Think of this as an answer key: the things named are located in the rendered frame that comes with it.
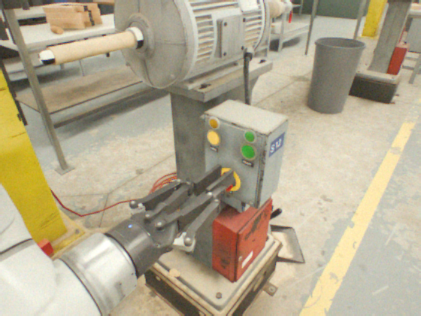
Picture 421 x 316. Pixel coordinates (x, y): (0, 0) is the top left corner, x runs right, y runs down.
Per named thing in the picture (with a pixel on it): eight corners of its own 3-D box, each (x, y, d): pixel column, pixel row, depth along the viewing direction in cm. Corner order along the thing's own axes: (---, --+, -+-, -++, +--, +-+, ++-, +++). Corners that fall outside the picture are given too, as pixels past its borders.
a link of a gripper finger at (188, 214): (152, 223, 41) (158, 228, 40) (210, 187, 47) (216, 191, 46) (155, 241, 43) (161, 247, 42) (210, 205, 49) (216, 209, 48)
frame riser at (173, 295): (199, 223, 185) (198, 194, 171) (286, 277, 154) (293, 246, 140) (137, 279, 153) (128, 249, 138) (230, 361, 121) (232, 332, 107)
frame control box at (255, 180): (238, 154, 96) (243, 78, 81) (298, 180, 84) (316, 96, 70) (188, 192, 80) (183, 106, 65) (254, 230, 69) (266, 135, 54)
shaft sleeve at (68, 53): (126, 45, 66) (124, 30, 64) (135, 47, 64) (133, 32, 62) (49, 63, 54) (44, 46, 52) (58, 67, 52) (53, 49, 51)
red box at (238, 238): (244, 234, 139) (249, 173, 118) (267, 247, 132) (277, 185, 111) (211, 269, 122) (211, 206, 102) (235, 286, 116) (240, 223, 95)
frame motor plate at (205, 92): (216, 57, 109) (216, 47, 107) (272, 70, 97) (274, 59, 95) (143, 83, 86) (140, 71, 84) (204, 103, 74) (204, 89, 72)
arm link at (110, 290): (110, 332, 35) (147, 296, 38) (92, 289, 29) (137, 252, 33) (71, 287, 39) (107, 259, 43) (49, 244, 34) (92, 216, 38)
